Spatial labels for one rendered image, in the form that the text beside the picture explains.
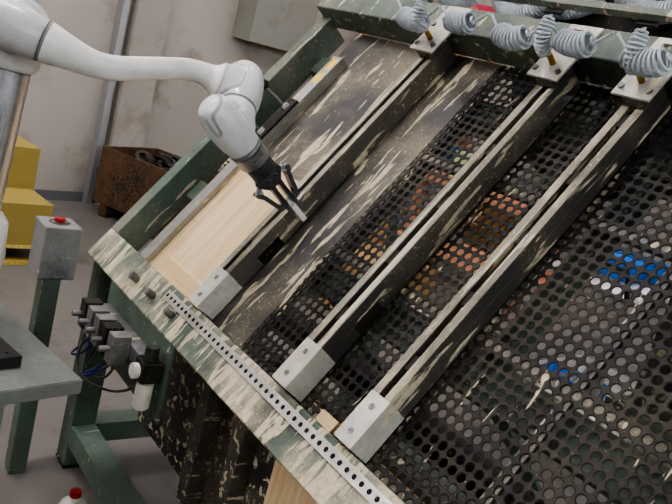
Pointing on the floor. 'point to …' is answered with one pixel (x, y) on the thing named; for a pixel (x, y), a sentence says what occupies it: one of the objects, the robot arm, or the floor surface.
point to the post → (21, 437)
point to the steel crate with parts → (131, 178)
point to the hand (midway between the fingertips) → (296, 210)
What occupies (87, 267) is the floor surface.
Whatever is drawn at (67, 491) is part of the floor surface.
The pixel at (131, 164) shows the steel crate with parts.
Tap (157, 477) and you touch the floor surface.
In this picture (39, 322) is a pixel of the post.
